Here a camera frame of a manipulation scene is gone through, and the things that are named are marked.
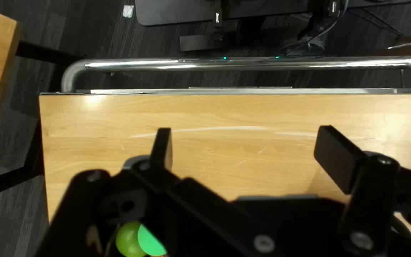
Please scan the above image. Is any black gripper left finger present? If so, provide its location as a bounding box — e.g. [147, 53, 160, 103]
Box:
[150, 127, 173, 170]

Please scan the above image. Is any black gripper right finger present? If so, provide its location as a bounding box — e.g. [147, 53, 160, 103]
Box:
[314, 126, 367, 195]

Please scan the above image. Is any light green dimpled toy ball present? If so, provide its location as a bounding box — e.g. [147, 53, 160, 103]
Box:
[116, 222, 167, 257]

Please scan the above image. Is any metal cart handle bar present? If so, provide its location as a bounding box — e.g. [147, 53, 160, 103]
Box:
[61, 56, 411, 93]

